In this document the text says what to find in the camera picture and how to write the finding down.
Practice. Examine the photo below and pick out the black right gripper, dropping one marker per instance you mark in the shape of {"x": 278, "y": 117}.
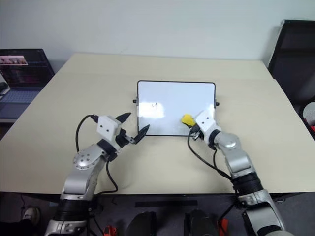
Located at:
{"x": 197, "y": 134}

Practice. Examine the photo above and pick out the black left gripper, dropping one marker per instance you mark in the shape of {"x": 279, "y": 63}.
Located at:
{"x": 121, "y": 140}

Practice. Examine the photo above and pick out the yellow eraser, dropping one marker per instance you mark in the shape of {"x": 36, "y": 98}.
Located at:
{"x": 188, "y": 119}

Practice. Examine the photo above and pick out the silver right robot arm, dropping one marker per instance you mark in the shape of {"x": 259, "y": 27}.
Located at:
{"x": 240, "y": 159}

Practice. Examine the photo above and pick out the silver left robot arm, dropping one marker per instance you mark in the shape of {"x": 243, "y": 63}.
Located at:
{"x": 83, "y": 161}

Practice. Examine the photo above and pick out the black framed small whiteboard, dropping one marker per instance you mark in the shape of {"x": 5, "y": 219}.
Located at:
{"x": 176, "y": 108}

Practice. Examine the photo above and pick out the dark rounded shape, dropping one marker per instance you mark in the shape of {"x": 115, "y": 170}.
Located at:
{"x": 199, "y": 222}

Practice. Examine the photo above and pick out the orange black clamp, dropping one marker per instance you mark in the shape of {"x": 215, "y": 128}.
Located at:
{"x": 109, "y": 230}
{"x": 222, "y": 225}

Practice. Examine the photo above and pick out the white round object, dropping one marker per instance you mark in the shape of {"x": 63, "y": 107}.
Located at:
{"x": 309, "y": 111}

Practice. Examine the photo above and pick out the red object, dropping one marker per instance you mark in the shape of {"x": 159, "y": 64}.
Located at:
{"x": 312, "y": 129}

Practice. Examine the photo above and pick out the black office chair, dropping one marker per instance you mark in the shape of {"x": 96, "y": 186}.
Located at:
{"x": 294, "y": 61}

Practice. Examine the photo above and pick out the open laptop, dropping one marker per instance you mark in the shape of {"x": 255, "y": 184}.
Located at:
{"x": 22, "y": 73}

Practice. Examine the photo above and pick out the white shoe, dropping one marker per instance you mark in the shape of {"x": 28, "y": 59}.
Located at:
{"x": 31, "y": 214}

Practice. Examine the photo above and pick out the white black device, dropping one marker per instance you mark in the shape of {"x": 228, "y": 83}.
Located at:
{"x": 3, "y": 87}

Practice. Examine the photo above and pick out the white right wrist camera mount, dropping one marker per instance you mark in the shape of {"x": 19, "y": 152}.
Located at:
{"x": 205, "y": 121}

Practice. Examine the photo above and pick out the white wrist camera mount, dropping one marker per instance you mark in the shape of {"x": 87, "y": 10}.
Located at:
{"x": 205, "y": 121}
{"x": 107, "y": 126}

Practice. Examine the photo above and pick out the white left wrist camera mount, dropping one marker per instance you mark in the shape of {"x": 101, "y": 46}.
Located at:
{"x": 107, "y": 126}

